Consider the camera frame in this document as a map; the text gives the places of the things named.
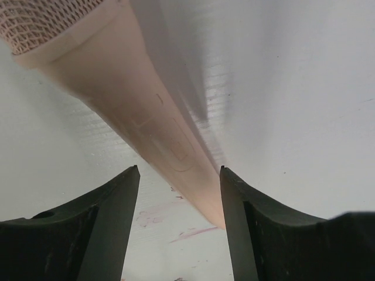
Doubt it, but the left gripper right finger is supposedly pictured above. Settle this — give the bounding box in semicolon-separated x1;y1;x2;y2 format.
220;167;374;280

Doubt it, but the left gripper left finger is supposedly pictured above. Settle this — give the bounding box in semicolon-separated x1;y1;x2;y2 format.
1;166;140;280

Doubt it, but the beige microphone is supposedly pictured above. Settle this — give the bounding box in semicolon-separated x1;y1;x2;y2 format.
1;1;226;228

